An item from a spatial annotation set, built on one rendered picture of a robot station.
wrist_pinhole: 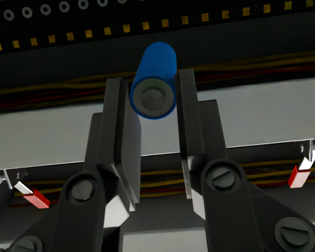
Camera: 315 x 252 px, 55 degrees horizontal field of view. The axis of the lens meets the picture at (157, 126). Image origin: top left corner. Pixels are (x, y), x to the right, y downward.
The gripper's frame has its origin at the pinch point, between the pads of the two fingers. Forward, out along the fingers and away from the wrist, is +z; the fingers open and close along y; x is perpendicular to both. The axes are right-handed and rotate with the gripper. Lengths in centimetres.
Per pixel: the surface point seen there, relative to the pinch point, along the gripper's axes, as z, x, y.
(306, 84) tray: 8.7, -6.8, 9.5
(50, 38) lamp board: 21.6, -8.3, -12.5
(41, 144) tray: 7.5, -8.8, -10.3
